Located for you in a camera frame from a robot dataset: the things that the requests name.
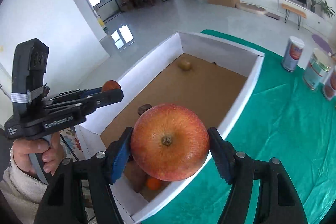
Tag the round pet bed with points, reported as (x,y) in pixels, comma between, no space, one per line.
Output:
(251,8)

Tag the left red label can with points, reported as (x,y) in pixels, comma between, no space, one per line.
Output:
(293,53)

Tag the white fleece left sleeve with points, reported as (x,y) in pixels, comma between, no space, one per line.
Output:
(23,192)

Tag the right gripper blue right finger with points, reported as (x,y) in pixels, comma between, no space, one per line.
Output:
(239,171)

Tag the person's left hand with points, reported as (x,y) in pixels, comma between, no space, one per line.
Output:
(52,154)

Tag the white cardboard box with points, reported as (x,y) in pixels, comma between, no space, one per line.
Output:
(188,82)

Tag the small brown round fruit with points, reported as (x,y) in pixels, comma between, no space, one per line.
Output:
(110,85)

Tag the red apple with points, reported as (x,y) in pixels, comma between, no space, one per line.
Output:
(169,142)

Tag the green tablecloth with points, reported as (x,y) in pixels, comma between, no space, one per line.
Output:
(284,119)

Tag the white tv cabinet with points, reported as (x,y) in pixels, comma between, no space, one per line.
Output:
(314,22)

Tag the sweet potato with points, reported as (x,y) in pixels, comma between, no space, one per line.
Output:
(135,175)

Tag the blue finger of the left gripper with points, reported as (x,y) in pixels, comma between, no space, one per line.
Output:
(87,105)
(79,94)

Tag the purple floor mat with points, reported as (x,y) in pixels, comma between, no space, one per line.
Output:
(322,44)

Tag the large green potted plant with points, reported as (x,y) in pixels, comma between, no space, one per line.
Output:
(326,9)

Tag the right red label can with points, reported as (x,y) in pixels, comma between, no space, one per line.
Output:
(329,88)

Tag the yellow round fruit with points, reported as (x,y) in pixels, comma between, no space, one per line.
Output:
(185,65)

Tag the wooden bench hairpin legs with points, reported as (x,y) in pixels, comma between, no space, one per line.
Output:
(291,10)

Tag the small dark potted plant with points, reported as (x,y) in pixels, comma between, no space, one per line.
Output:
(312,5)

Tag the clear jar gold lid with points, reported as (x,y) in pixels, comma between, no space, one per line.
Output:
(317,68)

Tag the dark brown passion fruit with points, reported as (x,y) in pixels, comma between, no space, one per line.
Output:
(142,109)

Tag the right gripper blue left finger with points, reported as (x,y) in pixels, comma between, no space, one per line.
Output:
(104,169)

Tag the red label can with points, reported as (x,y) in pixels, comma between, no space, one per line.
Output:
(293,53)
(329,88)

